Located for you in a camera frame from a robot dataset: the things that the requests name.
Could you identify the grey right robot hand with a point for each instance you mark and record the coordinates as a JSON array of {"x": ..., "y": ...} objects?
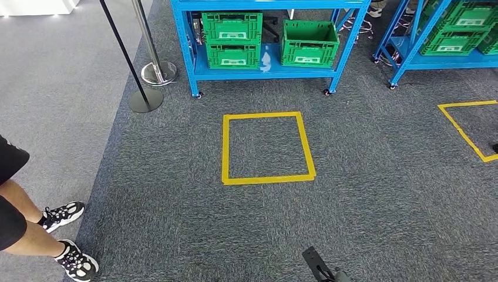
[{"x": 343, "y": 276}]

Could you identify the blue metal shelf rack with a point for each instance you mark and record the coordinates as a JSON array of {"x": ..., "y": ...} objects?
[
  {"x": 272, "y": 72},
  {"x": 447, "y": 62}
]

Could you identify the yellow floor tape square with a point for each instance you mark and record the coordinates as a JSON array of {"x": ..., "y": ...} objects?
[
  {"x": 467, "y": 104},
  {"x": 225, "y": 155}
]

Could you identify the person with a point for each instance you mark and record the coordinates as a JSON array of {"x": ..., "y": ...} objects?
[
  {"x": 23, "y": 233},
  {"x": 374, "y": 11}
]

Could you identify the white display plinth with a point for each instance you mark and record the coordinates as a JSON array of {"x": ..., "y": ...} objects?
[{"x": 35, "y": 7}]

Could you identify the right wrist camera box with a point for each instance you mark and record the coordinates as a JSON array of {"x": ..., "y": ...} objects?
[{"x": 315, "y": 260}]

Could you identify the black stanchion post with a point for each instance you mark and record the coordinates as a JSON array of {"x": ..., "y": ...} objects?
[{"x": 146, "y": 101}]

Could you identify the chrome stanchion post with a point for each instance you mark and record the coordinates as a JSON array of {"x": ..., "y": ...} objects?
[{"x": 159, "y": 74}]

